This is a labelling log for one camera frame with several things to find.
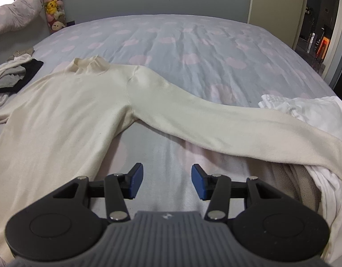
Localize black garment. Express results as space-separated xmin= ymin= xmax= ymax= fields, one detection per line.
xmin=0 ymin=59 xmax=44 ymax=95

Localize grey garment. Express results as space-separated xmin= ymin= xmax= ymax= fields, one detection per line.
xmin=0 ymin=66 xmax=27 ymax=91

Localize white door frame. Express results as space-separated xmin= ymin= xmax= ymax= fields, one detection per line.
xmin=328 ymin=0 xmax=342 ymax=89

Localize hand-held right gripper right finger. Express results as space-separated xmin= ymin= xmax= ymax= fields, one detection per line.
xmin=191 ymin=164 xmax=284 ymax=223

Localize polka dot bed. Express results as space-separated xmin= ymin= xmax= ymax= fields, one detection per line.
xmin=0 ymin=14 xmax=338 ymax=267

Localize orange item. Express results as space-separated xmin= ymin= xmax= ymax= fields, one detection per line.
xmin=316 ymin=37 xmax=330 ymax=62

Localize beige fleece cloth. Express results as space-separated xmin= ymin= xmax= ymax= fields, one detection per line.
xmin=267 ymin=161 xmax=320 ymax=212

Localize small beige cloth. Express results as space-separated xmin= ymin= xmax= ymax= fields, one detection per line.
xmin=6 ymin=47 xmax=35 ymax=61

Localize cream turtleneck sweater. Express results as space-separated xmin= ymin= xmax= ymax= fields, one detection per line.
xmin=0 ymin=56 xmax=342 ymax=262

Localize white knit top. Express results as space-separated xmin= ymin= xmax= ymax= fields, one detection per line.
xmin=0 ymin=55 xmax=33 ymax=85

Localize rolled pink grey duvet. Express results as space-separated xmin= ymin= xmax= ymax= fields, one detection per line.
xmin=0 ymin=0 xmax=43 ymax=40

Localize white wrinkled shirt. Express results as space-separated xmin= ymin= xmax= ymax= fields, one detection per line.
xmin=258 ymin=95 xmax=342 ymax=265

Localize cream door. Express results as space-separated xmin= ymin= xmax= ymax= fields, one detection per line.
xmin=247 ymin=0 xmax=312 ymax=52

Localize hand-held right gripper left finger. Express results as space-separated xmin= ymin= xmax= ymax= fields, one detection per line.
xmin=52 ymin=163 xmax=144 ymax=223

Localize clear tube of plush toys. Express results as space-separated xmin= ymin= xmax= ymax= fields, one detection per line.
xmin=39 ymin=0 xmax=67 ymax=35

